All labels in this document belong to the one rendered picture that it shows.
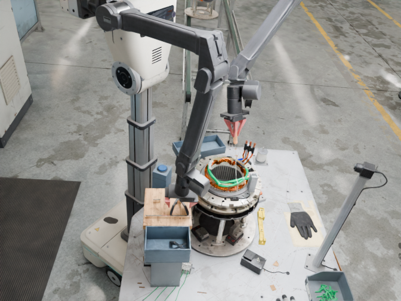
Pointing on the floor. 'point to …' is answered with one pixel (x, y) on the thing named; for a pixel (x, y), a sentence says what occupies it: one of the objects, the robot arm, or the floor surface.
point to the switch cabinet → (11, 75)
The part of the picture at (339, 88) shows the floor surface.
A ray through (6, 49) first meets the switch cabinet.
